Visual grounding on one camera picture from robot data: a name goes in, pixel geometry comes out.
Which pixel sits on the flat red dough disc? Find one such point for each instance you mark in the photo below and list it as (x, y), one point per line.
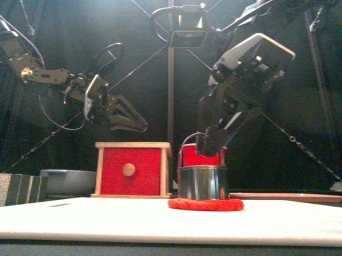
(206, 204)

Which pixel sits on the slanted metal frame pole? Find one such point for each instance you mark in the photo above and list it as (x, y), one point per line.
(318, 73)

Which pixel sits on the round metal cutter red top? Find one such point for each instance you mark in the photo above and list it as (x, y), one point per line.
(202, 180)

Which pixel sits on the grey bowl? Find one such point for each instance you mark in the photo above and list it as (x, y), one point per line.
(69, 181)

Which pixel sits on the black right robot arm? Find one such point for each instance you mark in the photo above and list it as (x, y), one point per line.
(262, 11)

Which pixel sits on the wooden drawer box red front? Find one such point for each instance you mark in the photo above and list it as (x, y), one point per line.
(131, 170)

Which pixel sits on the overhead camera on pole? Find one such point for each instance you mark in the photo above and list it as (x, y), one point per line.
(187, 31)

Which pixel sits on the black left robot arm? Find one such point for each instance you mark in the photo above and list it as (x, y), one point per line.
(41, 74)

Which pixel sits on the white cutting board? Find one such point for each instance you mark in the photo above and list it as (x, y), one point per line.
(169, 223)

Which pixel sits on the vertical metal frame pole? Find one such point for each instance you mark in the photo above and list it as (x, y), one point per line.
(170, 100)

